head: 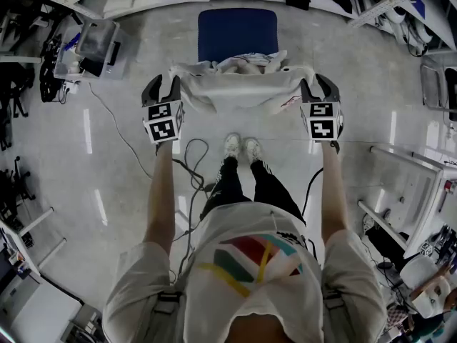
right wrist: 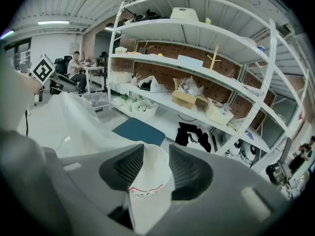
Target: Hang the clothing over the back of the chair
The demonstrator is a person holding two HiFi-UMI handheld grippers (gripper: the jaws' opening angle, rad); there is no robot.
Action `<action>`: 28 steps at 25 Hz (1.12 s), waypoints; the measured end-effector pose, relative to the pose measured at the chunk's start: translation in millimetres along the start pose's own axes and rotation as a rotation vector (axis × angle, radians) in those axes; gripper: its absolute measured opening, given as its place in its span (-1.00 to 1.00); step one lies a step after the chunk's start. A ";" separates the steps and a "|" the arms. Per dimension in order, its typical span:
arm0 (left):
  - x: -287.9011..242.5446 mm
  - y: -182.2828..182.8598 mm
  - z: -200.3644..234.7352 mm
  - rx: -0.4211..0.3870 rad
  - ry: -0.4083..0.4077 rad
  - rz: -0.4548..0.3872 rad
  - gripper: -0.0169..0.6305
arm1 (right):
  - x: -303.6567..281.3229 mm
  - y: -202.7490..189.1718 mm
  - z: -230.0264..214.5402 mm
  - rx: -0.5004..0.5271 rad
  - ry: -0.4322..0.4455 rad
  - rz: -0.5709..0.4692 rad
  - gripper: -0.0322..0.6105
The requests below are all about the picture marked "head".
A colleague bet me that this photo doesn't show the grey harness strap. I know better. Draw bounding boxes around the grey harness strap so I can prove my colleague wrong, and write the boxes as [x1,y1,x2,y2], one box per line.
[148,287,186,343]
[321,287,358,343]

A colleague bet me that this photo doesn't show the white desk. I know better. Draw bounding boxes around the white desk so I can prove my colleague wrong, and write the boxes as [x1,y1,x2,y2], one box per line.
[0,205,85,343]

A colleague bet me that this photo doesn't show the person's left forearm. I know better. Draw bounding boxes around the person's left forearm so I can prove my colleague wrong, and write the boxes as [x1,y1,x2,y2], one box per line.
[144,141,179,244]

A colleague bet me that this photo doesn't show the person's white printed T-shirt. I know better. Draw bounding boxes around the person's white printed T-shirt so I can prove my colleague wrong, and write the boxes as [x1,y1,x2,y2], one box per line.
[101,202,388,343]

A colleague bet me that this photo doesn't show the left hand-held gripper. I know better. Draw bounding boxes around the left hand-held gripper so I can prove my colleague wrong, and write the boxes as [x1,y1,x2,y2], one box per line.
[141,74,186,146]

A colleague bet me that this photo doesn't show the white clothes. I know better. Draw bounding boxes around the white clothes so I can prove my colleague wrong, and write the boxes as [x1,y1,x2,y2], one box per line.
[168,49,317,116]

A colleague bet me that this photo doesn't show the white metal shelf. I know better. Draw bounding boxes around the white metal shelf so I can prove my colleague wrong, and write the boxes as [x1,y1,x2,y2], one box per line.
[348,0,457,55]

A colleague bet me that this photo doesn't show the black stand equipment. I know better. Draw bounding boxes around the black stand equipment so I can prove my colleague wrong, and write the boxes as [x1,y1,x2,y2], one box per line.
[38,37,69,103]

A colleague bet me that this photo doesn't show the person's right white shoe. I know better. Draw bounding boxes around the person's right white shoe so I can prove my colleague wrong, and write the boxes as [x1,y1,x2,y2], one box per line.
[244,137,263,164]

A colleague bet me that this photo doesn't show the white metal table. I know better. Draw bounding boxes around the white metal table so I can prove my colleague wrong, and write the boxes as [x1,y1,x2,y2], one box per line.
[358,144,457,260]

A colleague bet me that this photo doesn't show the white curved device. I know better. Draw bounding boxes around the white curved device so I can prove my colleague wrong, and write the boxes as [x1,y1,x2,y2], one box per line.
[378,5,435,56]

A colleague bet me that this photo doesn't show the black floor cable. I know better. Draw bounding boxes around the black floor cable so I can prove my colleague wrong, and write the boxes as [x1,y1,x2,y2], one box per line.
[171,138,215,285]
[301,166,324,217]

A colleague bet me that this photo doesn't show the grey floor cable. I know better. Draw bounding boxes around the grey floor cable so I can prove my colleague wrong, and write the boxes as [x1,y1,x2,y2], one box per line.
[88,82,154,180]

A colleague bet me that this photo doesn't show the person's left white shoe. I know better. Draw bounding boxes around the person's left white shoe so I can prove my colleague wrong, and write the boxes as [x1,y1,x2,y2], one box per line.
[224,133,241,159]

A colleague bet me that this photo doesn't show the person's white shoe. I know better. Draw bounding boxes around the person's white shoe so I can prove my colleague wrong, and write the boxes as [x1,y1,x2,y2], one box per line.
[244,137,263,164]
[224,133,241,159]

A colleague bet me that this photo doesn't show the black office chair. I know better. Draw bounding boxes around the black office chair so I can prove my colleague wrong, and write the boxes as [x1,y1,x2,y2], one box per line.
[0,155,36,221]

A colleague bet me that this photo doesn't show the clear plastic storage box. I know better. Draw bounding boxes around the clear plastic storage box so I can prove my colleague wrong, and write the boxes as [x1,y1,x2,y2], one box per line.
[53,19,131,81]

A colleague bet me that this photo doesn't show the person's right forearm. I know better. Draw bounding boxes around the person's right forearm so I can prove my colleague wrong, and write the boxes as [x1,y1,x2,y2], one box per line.
[321,141,350,244]

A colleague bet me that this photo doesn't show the person's black trousers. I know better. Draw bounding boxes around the person's black trousers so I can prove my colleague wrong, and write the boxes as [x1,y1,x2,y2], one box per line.
[199,155,307,228]

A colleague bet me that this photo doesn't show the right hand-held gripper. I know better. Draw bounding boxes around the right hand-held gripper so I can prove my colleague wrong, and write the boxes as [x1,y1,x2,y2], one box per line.
[299,73,345,144]

